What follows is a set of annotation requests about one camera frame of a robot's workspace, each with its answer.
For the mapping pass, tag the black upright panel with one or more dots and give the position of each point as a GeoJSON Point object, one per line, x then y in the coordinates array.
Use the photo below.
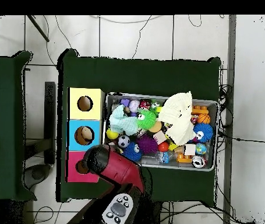
{"type": "Point", "coordinates": [50, 121]}

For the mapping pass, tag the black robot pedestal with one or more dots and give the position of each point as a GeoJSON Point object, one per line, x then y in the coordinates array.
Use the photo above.
{"type": "Point", "coordinates": [154, 213]}

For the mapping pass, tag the yellow ball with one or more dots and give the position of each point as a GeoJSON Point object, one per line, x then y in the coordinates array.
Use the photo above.
{"type": "Point", "coordinates": [111, 134]}

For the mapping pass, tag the wooden three-hole box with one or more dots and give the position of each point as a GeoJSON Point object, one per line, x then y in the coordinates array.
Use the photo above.
{"type": "Point", "coordinates": [76, 112]}

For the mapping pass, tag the purple spiky ball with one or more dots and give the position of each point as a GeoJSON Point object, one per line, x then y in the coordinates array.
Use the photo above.
{"type": "Point", "coordinates": [147, 144]}

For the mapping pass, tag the dark green tablecloth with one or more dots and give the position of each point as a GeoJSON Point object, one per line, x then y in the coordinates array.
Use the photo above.
{"type": "Point", "coordinates": [134, 77]}

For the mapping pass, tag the small orange basketball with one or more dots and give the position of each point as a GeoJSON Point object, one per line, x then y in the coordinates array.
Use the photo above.
{"type": "Point", "coordinates": [203, 118]}

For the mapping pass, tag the silver drink can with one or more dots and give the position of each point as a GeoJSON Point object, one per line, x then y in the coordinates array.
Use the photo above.
{"type": "Point", "coordinates": [198, 161]}

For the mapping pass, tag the mint green cloth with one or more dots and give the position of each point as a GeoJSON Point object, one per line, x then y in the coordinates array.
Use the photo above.
{"type": "Point", "coordinates": [123, 122]}

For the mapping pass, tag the small baseball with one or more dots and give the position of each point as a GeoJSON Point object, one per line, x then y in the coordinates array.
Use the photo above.
{"type": "Point", "coordinates": [134, 105]}

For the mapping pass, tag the blue spiky ball with eyes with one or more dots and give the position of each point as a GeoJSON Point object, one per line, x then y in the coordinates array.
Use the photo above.
{"type": "Point", "coordinates": [205, 130]}
{"type": "Point", "coordinates": [129, 152]}

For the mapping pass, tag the shallow clear mesh bin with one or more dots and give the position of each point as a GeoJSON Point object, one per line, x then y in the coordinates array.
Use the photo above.
{"type": "Point", "coordinates": [109, 99]}

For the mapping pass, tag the dark slanted rod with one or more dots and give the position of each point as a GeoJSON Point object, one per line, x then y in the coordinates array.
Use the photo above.
{"type": "Point", "coordinates": [37, 28]}

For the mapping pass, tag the small soccer ball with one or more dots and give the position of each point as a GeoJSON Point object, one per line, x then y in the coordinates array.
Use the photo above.
{"type": "Point", "coordinates": [123, 141]}

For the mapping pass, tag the green spiky ball with eye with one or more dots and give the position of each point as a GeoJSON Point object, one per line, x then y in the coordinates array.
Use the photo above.
{"type": "Point", "coordinates": [155, 103]}

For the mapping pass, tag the cream yellow cloth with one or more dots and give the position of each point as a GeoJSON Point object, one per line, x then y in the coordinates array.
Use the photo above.
{"type": "Point", "coordinates": [178, 116]}

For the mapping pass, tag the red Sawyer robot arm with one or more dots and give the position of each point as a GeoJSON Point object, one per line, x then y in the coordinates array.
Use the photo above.
{"type": "Point", "coordinates": [120, 168]}

